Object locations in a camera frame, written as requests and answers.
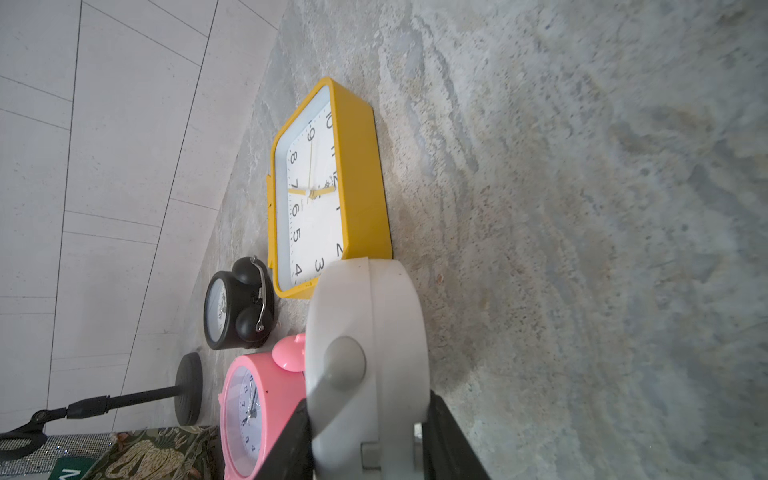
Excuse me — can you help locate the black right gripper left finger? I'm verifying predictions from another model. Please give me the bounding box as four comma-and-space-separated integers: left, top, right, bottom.
255, 399, 314, 480

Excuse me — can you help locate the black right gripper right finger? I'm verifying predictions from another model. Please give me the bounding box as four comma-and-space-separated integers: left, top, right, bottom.
422, 391, 489, 480

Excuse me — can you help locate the pink twin-bell alarm clock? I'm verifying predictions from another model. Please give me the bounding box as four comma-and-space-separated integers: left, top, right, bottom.
218, 333, 306, 479

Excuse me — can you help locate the white square alarm clock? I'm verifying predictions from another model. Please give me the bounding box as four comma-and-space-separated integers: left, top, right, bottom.
305, 258, 430, 479

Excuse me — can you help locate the small black alarm clock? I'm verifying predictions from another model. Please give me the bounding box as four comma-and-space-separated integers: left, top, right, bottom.
203, 256, 275, 350

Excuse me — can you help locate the yellow square alarm clock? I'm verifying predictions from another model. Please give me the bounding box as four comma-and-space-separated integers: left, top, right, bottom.
266, 77, 393, 300

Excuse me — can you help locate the canvas bag with green handles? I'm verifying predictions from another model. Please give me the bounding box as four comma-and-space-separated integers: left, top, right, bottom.
49, 426, 224, 479

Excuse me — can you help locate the rhinestone stand with black base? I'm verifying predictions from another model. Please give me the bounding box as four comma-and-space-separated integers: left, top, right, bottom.
1, 352, 203, 462

